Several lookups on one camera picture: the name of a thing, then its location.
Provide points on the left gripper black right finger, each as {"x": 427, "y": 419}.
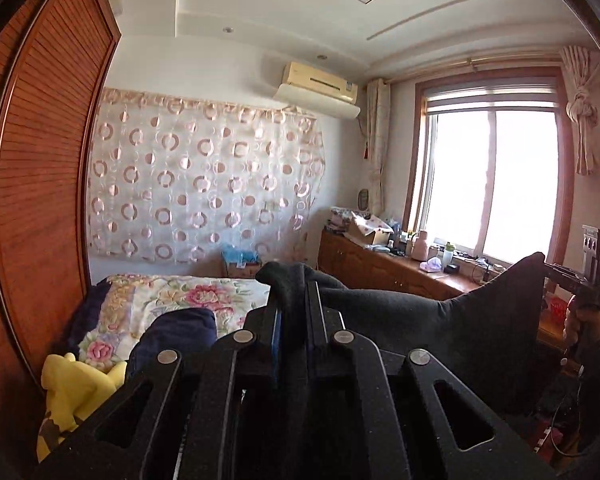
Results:
{"x": 324, "y": 357}

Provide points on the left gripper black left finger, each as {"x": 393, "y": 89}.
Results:
{"x": 264, "y": 323}

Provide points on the black garment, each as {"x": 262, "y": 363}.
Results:
{"x": 508, "y": 390}

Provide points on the person's right hand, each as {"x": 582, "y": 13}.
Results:
{"x": 582, "y": 326}

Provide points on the folded navy blue garment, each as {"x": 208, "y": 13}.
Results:
{"x": 185, "y": 331}

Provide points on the long wooden sideboard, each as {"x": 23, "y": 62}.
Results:
{"x": 405, "y": 279}

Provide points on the blue item behind bed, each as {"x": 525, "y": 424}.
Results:
{"x": 238, "y": 256}

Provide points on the cardboard box on sideboard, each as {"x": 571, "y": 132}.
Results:
{"x": 367, "y": 229}

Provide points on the pink white bottle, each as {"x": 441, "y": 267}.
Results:
{"x": 420, "y": 246}

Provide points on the navy blue blanket edge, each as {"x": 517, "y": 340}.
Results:
{"x": 86, "y": 316}

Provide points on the wooden framed window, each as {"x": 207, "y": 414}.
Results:
{"x": 492, "y": 169}

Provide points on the circle-patterned sheer curtain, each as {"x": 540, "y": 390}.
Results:
{"x": 176, "y": 180}

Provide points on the yellow plush toy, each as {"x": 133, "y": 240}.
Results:
{"x": 74, "y": 390}

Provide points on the tied beige window curtain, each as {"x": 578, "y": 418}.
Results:
{"x": 582, "y": 67}

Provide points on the wooden louvered wardrobe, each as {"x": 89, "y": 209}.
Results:
{"x": 54, "y": 57}

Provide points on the white wall air conditioner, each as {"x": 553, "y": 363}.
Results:
{"x": 311, "y": 89}

